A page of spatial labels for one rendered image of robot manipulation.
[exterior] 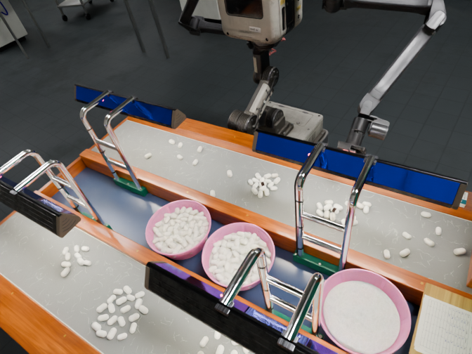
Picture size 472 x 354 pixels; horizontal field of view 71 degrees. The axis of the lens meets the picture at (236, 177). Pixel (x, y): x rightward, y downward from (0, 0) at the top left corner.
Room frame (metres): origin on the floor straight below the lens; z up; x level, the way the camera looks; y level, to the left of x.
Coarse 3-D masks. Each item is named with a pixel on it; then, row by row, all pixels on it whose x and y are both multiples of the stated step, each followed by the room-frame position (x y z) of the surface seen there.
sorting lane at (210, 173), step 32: (128, 128) 1.63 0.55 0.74; (160, 160) 1.29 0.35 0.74; (192, 160) 1.23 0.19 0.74; (224, 160) 1.19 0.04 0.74; (256, 160) 1.14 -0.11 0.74; (224, 192) 0.98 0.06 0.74; (288, 192) 0.91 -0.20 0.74; (320, 192) 0.87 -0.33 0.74; (288, 224) 0.75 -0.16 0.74; (320, 224) 0.72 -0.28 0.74; (384, 224) 0.66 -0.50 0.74; (416, 224) 0.63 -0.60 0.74; (448, 224) 0.61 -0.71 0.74; (416, 256) 0.51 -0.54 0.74; (448, 256) 0.49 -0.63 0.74
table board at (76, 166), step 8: (104, 136) 1.60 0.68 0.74; (80, 160) 1.43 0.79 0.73; (72, 168) 1.39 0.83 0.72; (80, 168) 1.42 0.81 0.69; (72, 176) 1.37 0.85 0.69; (48, 184) 1.29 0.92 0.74; (48, 192) 1.26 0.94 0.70; (56, 192) 1.28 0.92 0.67; (8, 216) 1.12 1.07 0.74; (0, 224) 1.08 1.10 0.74
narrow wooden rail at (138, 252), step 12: (36, 192) 1.21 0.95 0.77; (60, 204) 1.10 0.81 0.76; (84, 216) 0.99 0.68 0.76; (84, 228) 0.92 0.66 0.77; (96, 228) 0.91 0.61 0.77; (108, 228) 0.90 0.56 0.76; (108, 240) 0.84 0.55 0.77; (120, 240) 0.82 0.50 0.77; (132, 240) 0.81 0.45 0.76; (132, 252) 0.75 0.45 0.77; (144, 252) 0.74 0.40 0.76; (144, 264) 0.70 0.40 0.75; (192, 276) 0.60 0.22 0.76; (216, 288) 0.54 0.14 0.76; (240, 300) 0.48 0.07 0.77; (264, 312) 0.43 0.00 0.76; (312, 336) 0.33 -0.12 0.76; (336, 348) 0.28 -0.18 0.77
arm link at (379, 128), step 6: (366, 102) 0.99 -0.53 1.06; (366, 108) 0.97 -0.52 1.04; (360, 114) 0.98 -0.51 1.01; (366, 114) 0.95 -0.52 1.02; (378, 120) 0.94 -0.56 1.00; (384, 120) 0.93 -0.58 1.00; (372, 126) 0.92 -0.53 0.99; (378, 126) 0.92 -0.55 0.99; (384, 126) 0.91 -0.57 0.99; (372, 132) 0.91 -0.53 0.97; (378, 132) 0.90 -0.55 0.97; (384, 132) 0.89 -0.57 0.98; (378, 138) 0.90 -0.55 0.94
